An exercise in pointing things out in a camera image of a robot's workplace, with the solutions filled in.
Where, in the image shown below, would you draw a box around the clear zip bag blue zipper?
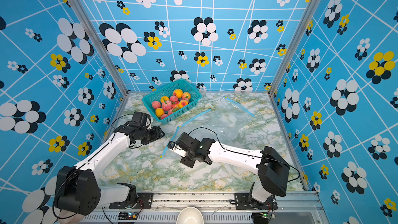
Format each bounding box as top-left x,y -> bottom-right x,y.
160,125 -> 186,160

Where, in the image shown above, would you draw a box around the yellow peach front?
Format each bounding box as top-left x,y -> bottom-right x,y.
155,107 -> 165,118

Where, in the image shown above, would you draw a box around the teal plastic mesh basket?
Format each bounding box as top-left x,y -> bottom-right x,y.
143,79 -> 202,123

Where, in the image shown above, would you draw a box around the yellow orange peach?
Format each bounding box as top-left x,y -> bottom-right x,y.
160,96 -> 169,103

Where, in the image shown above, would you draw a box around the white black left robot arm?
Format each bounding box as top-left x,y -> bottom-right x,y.
53,124 -> 165,216

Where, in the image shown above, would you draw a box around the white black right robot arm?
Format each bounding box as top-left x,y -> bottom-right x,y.
167,132 -> 291,209

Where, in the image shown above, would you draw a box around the pink peach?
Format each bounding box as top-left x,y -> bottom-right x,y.
151,101 -> 162,110

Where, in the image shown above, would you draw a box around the yellow red peach top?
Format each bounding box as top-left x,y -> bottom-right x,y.
173,89 -> 183,99

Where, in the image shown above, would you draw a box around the white bowl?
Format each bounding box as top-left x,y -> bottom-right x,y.
176,206 -> 204,224

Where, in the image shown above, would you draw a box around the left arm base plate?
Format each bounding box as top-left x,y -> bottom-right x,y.
109,192 -> 154,210

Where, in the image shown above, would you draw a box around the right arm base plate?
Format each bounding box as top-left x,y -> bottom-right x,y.
234,193 -> 278,211

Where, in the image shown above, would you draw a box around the aluminium front rail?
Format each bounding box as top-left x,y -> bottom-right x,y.
80,191 -> 330,224

